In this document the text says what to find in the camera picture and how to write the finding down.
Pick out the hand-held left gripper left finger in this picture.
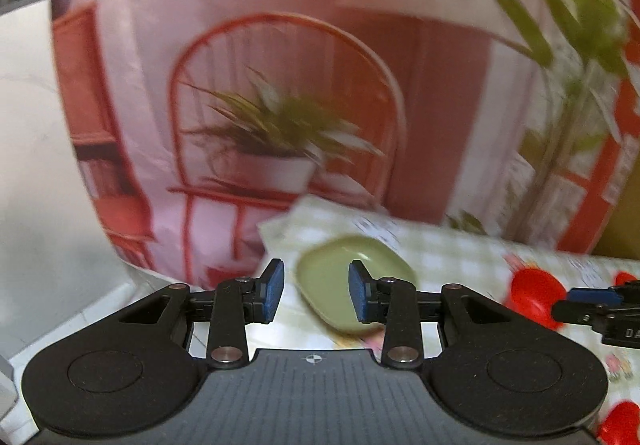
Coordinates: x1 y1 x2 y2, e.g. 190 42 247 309
118 259 286 371

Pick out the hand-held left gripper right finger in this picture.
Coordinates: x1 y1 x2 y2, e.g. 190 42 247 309
347 260 522 369

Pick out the green square plate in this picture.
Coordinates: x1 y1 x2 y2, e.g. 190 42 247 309
296 235 417 335

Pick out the red cup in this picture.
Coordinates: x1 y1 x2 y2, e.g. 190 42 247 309
504 267 572 332

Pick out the red bowl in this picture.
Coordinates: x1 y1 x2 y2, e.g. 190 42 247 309
597 400 640 445

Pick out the checked printed tablecloth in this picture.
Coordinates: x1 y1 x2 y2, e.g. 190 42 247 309
192 195 640 445

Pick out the printed backdrop cloth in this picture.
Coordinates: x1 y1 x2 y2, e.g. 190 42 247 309
49 0 640 291

